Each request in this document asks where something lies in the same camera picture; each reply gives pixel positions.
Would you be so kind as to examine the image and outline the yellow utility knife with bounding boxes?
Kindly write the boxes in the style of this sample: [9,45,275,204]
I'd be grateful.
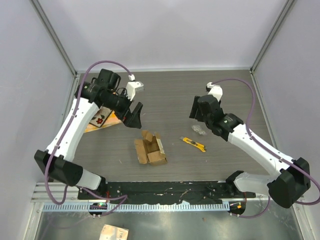
[179,136,207,153]

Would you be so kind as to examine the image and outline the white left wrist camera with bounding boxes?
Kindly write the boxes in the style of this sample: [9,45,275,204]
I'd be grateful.
[125,74,144,101]

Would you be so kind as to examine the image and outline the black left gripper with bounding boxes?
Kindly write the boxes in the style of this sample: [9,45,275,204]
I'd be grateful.
[102,89,143,128]

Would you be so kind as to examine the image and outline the white slotted cable duct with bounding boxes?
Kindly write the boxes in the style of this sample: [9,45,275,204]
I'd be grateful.
[42,201,230,213]

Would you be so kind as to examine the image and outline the orange checkered cloth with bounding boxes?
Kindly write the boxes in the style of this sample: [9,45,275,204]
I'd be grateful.
[84,111,121,133]

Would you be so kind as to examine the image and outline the brown cardboard express box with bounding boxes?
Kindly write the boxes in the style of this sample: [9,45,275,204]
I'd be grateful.
[134,130,168,167]

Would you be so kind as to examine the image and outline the floral square plate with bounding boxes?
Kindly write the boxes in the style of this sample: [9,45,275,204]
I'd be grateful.
[89,106,113,128]

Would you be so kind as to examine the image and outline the clear box contents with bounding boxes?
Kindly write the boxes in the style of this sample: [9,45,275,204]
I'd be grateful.
[191,125,207,136]

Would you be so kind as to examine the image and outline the pink paper packet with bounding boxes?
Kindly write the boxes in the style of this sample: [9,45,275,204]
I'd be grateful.
[99,224,129,240]

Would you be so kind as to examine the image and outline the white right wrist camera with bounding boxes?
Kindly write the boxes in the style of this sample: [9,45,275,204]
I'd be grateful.
[206,82,223,102]

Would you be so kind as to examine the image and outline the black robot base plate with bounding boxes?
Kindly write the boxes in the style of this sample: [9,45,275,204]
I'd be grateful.
[77,180,257,206]

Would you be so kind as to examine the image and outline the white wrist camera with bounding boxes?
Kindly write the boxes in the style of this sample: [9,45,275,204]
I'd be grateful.
[206,82,223,102]
[125,74,144,101]

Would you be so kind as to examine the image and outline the aluminium frame rail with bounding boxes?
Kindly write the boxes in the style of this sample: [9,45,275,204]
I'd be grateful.
[31,182,268,202]

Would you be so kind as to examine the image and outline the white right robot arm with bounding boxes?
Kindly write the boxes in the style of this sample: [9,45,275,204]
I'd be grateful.
[189,94,311,209]

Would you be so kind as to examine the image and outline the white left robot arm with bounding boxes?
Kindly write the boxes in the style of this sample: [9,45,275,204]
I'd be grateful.
[34,69,144,200]

